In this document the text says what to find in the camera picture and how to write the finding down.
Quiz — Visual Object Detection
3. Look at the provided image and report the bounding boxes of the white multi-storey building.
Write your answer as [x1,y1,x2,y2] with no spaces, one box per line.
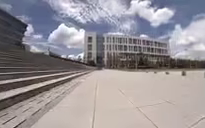
[83,31,171,69]

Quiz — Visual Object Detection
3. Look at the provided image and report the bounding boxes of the row of small trees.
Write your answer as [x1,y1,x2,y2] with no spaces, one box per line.
[104,53,173,70]

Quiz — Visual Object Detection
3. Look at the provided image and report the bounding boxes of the pale concrete slab plaza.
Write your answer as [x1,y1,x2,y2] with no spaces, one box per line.
[29,68,205,128]

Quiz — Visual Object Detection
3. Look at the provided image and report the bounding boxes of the wide grey stone steps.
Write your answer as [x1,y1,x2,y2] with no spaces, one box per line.
[0,46,98,116]

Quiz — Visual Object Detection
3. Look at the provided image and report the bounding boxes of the grey small-stone paving strip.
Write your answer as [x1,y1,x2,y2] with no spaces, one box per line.
[0,70,95,128]

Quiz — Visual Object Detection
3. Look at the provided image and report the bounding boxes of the dark grey slatted building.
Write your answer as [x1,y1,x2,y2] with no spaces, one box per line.
[0,3,30,53]

